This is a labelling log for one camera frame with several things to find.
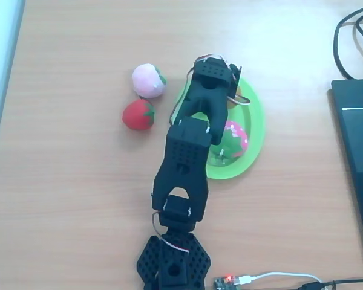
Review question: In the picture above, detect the white USB cable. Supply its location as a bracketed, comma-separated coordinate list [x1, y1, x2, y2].
[238, 271, 324, 286]

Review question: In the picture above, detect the pale pink plush peach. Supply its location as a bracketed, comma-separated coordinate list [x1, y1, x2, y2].
[131, 62, 168, 99]

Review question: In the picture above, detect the white red shoulder servo wire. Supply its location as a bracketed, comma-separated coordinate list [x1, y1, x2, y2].
[151, 211, 191, 253]

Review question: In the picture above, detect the white red gripper servo wire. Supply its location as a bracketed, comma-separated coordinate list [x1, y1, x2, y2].
[169, 53, 252, 125]

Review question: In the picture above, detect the motor controller board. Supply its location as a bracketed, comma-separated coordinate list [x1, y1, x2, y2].
[212, 273, 241, 290]

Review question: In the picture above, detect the black cable with plug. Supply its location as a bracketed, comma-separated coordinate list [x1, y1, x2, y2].
[301, 278, 363, 290]

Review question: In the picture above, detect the red plush tomato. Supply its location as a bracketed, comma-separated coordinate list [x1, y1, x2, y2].
[122, 99, 156, 131]

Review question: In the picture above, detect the black laptop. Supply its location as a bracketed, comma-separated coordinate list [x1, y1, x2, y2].
[330, 78, 363, 266]

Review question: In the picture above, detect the green oval plate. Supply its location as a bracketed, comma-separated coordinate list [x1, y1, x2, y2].
[171, 77, 266, 181]

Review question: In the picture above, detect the pink plush strawberry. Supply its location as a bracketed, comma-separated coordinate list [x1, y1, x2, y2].
[210, 119, 249, 161]

